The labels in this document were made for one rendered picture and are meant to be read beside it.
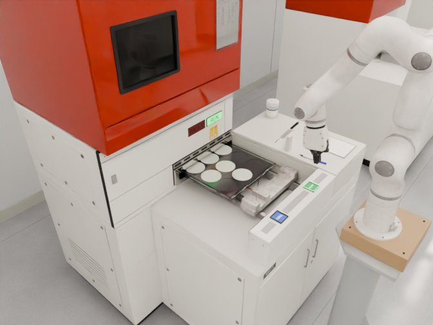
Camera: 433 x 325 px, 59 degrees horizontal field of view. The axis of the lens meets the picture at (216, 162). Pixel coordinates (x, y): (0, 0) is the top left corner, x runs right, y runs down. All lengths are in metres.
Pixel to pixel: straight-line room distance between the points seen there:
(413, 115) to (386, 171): 0.21
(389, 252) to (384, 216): 0.14
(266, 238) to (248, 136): 0.74
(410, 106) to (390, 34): 0.24
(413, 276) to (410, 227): 1.12
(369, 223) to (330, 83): 0.61
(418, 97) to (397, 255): 0.63
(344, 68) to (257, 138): 0.78
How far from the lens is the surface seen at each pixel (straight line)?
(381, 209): 1.63
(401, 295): 2.75
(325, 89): 1.44
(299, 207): 1.64
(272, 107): 2.23
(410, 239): 1.74
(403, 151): 1.46
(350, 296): 1.99
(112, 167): 1.59
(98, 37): 1.33
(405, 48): 1.28
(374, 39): 1.35
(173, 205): 1.84
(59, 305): 2.64
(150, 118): 1.56
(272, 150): 2.00
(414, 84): 1.38
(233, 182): 1.83
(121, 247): 1.86
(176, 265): 1.97
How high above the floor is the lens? 2.02
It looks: 35 degrees down
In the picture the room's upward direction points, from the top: straight up
